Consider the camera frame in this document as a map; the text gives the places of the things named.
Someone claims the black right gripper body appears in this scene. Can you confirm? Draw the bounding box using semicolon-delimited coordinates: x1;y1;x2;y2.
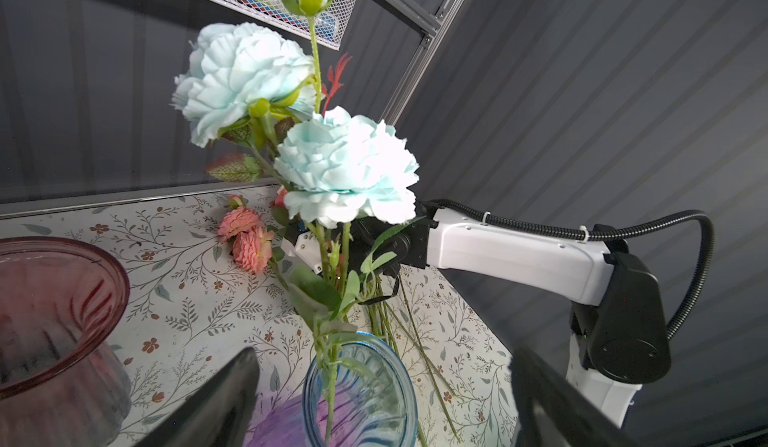
349;202;438;271

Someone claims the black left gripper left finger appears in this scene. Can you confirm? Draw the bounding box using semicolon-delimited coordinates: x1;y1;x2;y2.
138;347;260;447

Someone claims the light blue peony flower stem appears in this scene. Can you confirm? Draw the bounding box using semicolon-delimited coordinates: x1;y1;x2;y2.
171;22;418;441

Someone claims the purple blue glass vase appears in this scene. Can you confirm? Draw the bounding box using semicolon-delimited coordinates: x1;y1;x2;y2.
245;331;420;447

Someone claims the floral table mat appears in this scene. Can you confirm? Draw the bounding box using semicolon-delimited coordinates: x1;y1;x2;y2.
1;192;518;446

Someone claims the pink coral rose stem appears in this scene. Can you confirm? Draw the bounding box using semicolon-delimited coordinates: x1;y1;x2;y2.
363;272;462;442

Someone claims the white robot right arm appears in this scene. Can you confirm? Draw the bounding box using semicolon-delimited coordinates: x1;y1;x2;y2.
351;203;671;427

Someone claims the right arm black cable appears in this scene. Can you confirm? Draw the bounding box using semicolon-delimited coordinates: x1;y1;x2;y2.
428;198;716;343

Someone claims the pink grey glass vase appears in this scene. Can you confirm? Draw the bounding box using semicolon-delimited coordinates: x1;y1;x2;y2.
1;236;131;446

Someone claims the pink peony flower stem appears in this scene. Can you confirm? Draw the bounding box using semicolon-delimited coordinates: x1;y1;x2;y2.
217;195;286;286

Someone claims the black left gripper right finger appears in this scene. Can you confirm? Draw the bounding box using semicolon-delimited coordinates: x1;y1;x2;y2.
510;346;636;447

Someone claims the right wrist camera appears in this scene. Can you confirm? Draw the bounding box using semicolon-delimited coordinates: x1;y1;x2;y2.
280;231;323;274

